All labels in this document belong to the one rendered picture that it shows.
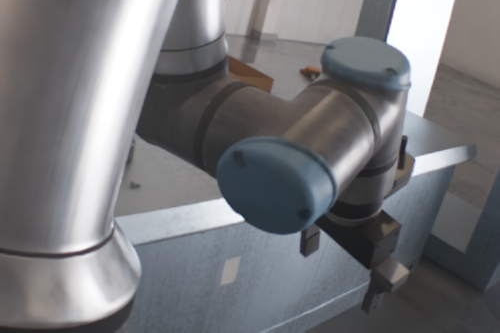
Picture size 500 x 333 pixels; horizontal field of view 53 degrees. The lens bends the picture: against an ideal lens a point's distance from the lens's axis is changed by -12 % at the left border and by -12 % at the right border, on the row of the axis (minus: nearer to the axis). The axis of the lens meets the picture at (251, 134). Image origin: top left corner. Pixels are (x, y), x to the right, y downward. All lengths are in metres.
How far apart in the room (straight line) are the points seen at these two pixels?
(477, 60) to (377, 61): 10.53
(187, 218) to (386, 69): 0.66
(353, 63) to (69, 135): 0.35
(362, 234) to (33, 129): 0.49
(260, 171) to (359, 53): 0.17
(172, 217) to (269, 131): 0.63
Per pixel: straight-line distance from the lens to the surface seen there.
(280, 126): 0.45
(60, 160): 0.20
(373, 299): 0.72
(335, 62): 0.51
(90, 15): 0.18
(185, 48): 0.47
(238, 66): 2.15
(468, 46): 11.15
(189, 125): 0.49
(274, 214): 0.45
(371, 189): 0.59
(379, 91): 0.51
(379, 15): 2.78
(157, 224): 1.04
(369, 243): 0.63
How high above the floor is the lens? 1.14
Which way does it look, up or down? 18 degrees down
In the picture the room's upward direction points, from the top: 14 degrees clockwise
